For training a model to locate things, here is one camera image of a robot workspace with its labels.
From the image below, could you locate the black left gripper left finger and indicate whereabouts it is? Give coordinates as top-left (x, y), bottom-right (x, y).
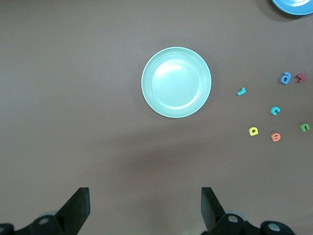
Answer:
top-left (0, 187), bottom-right (90, 235)

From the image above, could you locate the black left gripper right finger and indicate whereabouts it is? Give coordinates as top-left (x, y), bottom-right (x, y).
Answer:
top-left (201, 187), bottom-right (294, 235)

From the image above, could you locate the pale green plate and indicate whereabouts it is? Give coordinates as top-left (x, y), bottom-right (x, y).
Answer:
top-left (141, 47), bottom-right (212, 119)

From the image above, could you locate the brown table cover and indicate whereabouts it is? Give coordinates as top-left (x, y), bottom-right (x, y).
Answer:
top-left (0, 0), bottom-right (313, 235)

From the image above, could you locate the blue letter a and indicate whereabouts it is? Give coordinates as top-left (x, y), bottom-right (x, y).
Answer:
top-left (280, 71), bottom-right (292, 85)

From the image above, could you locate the blue plate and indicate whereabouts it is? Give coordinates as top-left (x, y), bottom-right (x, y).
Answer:
top-left (270, 0), bottom-right (313, 16)

